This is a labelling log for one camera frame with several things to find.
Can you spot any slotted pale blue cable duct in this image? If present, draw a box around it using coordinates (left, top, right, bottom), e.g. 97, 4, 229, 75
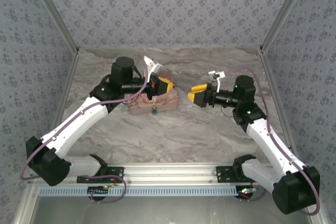
39, 185, 254, 198

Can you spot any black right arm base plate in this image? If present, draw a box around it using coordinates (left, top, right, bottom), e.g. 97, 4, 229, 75
216, 165, 246, 183

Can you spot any aluminium mounting rail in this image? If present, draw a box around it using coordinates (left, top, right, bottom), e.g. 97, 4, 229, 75
26, 163, 279, 185

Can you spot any aluminium table side rail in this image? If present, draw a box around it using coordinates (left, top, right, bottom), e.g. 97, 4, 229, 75
54, 50, 81, 130
258, 48, 297, 156

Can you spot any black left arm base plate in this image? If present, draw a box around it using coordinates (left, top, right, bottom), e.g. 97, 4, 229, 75
77, 165, 125, 184

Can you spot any aluminium frame post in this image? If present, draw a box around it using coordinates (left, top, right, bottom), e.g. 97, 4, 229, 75
259, 0, 315, 53
26, 0, 80, 53

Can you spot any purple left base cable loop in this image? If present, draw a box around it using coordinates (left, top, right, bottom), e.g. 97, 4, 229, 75
88, 174, 127, 204

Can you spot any pink book-shaped box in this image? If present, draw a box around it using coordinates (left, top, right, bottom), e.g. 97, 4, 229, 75
124, 70, 180, 116

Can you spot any grey metal sheet panel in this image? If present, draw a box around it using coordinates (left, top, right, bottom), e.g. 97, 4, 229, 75
13, 183, 329, 224

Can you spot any right base circuit board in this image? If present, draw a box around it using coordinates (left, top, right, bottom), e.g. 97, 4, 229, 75
236, 186, 257, 199

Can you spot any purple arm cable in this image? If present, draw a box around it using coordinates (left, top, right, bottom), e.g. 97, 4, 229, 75
225, 66, 320, 216
20, 76, 148, 182

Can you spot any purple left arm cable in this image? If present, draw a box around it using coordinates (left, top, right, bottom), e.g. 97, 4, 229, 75
20, 76, 148, 182

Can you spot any left base circuit board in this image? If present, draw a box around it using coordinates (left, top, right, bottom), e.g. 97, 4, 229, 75
87, 186, 110, 196

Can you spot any base circuit board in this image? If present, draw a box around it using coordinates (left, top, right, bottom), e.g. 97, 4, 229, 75
236, 186, 257, 199
87, 186, 110, 196

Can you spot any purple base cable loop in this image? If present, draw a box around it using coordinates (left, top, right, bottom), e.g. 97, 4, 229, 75
239, 179, 267, 202
88, 174, 127, 204

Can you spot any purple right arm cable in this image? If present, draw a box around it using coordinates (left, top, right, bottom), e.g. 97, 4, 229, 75
225, 66, 320, 216

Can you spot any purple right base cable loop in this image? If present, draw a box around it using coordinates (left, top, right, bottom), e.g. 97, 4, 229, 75
239, 179, 267, 202

